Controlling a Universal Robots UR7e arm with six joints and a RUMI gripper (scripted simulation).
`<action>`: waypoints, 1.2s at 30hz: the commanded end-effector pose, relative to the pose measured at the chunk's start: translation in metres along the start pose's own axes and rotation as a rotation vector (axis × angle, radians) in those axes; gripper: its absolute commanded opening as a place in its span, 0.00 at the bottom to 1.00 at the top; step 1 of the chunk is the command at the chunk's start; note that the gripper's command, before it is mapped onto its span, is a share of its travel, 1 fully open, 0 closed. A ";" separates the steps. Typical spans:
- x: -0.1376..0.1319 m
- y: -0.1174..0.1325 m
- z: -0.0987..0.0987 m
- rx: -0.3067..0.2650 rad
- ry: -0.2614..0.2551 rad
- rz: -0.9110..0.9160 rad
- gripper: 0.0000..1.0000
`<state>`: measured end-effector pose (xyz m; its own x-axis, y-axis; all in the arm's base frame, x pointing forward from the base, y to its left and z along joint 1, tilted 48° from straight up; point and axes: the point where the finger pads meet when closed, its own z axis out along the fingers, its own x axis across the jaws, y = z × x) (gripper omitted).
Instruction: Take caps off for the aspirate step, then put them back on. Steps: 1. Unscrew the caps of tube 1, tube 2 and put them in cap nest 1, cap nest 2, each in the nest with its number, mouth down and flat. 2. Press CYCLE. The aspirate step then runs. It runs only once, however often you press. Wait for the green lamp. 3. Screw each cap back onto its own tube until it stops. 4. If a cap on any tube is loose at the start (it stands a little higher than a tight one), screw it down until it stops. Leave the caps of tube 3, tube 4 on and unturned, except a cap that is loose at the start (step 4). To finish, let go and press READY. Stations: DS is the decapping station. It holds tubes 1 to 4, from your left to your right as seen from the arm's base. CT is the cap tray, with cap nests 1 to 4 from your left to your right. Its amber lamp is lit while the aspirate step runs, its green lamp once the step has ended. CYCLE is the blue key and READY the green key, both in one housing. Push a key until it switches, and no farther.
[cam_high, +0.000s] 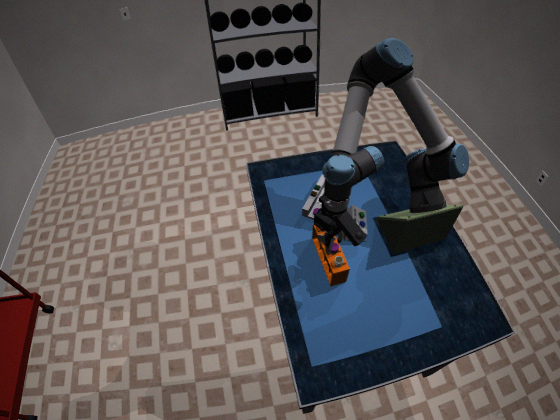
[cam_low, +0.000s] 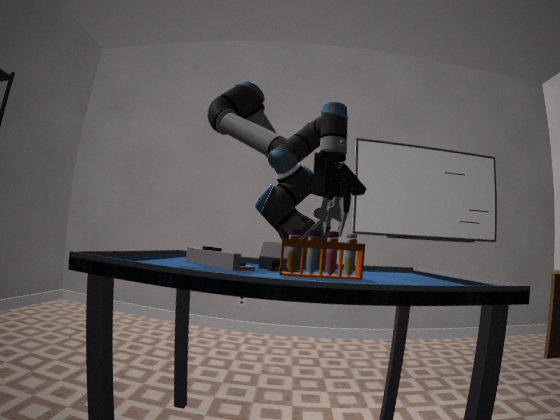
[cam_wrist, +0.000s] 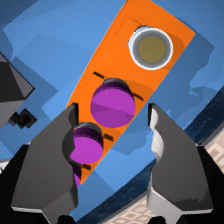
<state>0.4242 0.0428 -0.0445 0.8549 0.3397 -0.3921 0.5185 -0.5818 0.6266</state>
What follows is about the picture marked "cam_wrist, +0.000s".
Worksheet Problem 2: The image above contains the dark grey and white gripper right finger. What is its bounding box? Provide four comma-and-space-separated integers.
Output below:
146, 103, 224, 224

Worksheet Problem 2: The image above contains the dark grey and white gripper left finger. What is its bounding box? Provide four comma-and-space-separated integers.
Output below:
0, 102, 79, 224

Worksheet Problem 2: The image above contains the blue flat work mat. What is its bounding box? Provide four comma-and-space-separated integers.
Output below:
0, 0, 224, 222

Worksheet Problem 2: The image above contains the black table edge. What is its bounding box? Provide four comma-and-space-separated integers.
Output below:
97, 121, 224, 224

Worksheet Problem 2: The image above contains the orange tube rack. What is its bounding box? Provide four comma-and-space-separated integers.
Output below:
66, 0, 196, 184

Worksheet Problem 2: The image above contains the white button housing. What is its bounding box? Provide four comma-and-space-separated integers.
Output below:
0, 52, 38, 130

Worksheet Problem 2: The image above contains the purple round cap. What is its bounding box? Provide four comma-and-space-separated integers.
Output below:
70, 127, 104, 164
90, 81, 136, 128
69, 161, 82, 187

